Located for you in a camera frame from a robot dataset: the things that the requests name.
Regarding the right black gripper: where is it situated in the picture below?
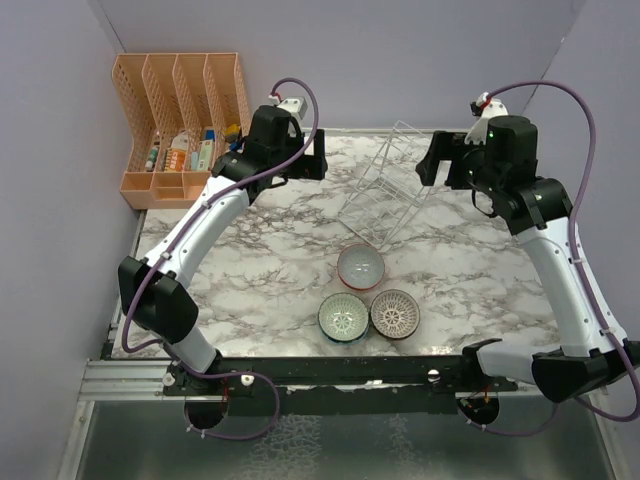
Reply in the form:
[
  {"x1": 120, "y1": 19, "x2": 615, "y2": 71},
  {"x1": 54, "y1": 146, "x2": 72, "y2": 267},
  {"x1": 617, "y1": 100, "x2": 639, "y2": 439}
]
[{"x1": 416, "y1": 130, "x2": 502, "y2": 198}]

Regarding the green line pattern bowl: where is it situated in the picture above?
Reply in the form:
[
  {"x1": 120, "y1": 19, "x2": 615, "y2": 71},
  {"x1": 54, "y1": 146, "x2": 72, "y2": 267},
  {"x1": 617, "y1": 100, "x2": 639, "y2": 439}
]
[{"x1": 317, "y1": 293, "x2": 369, "y2": 344}]

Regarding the brown line pattern bowl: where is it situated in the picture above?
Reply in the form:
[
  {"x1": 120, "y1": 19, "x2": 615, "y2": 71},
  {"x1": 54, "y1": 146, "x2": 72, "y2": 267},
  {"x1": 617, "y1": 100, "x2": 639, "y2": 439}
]
[{"x1": 370, "y1": 289, "x2": 421, "y2": 340}]

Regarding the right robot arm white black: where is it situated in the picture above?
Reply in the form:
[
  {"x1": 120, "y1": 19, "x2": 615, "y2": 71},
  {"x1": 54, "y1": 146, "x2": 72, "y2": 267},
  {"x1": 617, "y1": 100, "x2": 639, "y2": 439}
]
[{"x1": 416, "y1": 115, "x2": 639, "y2": 403}]

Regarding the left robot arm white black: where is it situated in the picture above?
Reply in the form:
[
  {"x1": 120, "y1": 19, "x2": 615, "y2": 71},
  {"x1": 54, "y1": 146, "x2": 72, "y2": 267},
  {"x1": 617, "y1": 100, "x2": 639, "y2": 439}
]
[{"x1": 118, "y1": 97, "x2": 327, "y2": 395}]

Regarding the yellow black object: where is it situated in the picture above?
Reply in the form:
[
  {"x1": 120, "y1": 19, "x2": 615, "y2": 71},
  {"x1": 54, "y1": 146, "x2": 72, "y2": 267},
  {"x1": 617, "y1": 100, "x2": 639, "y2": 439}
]
[{"x1": 224, "y1": 124, "x2": 242, "y2": 143}]

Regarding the green white box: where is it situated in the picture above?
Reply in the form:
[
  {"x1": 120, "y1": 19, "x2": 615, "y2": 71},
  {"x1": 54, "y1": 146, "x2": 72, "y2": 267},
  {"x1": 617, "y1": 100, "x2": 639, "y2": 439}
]
[{"x1": 191, "y1": 139, "x2": 215, "y2": 172}]

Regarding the orange white carton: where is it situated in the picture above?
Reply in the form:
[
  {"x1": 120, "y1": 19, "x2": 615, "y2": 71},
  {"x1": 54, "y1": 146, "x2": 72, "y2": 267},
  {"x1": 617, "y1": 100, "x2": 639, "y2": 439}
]
[{"x1": 164, "y1": 130, "x2": 189, "y2": 172}]

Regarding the orange plastic file organizer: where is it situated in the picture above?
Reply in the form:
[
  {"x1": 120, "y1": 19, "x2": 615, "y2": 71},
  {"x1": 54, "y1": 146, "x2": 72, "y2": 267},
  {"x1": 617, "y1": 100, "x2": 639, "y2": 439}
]
[{"x1": 112, "y1": 52, "x2": 251, "y2": 210}]

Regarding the small bottle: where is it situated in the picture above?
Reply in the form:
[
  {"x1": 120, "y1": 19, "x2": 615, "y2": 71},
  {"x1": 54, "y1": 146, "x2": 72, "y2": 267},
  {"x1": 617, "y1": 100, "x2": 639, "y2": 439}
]
[{"x1": 145, "y1": 141, "x2": 160, "y2": 172}]

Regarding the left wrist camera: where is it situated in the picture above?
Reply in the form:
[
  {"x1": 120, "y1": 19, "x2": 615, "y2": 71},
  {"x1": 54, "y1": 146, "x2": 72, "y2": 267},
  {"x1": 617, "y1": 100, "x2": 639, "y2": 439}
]
[{"x1": 277, "y1": 97, "x2": 308, "y2": 123}]

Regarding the white wire dish rack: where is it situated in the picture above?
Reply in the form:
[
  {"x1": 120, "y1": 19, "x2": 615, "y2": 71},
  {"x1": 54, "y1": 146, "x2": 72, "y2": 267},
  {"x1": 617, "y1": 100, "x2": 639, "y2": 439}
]
[{"x1": 337, "y1": 121, "x2": 432, "y2": 250}]

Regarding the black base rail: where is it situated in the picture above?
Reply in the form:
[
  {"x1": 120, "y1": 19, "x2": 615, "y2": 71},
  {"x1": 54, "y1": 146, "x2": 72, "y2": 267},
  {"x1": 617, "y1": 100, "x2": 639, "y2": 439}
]
[{"x1": 163, "y1": 355, "x2": 517, "y2": 416}]

